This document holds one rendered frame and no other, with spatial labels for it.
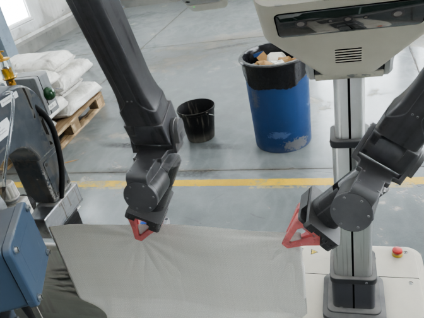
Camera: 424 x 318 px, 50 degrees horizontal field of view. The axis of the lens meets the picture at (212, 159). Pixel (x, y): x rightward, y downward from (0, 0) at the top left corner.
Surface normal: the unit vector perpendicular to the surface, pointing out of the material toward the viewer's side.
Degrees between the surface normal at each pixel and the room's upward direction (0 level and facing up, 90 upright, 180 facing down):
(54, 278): 90
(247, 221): 0
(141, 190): 87
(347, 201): 79
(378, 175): 31
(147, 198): 87
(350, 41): 130
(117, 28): 93
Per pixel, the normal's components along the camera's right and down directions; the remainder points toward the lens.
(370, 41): -0.07, 0.95
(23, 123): 0.96, -0.03
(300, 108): 0.59, 0.35
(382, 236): -0.17, -0.85
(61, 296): -0.23, 0.52
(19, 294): 0.18, 0.47
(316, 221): 0.58, -0.60
